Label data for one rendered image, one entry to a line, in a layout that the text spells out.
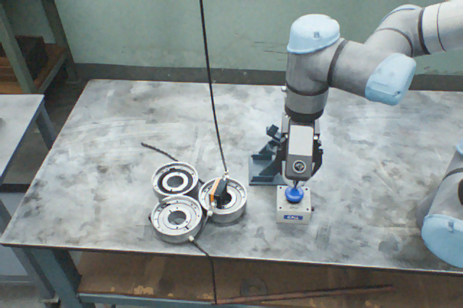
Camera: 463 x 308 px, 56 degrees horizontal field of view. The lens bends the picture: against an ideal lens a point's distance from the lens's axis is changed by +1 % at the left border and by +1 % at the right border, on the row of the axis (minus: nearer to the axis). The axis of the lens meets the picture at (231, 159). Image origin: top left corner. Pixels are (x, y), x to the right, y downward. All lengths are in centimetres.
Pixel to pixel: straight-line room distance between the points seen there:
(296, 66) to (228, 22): 182
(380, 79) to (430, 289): 70
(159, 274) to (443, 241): 70
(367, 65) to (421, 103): 68
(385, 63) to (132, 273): 83
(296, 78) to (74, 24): 214
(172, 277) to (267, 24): 167
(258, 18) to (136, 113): 138
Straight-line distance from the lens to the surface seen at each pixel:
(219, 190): 91
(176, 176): 101
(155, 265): 120
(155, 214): 94
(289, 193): 92
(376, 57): 68
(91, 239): 98
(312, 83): 72
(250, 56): 261
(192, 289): 115
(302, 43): 69
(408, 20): 78
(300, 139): 77
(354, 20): 253
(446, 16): 76
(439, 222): 76
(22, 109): 159
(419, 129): 125
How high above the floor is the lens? 156
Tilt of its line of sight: 45 degrees down
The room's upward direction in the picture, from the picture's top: 1 degrees counter-clockwise
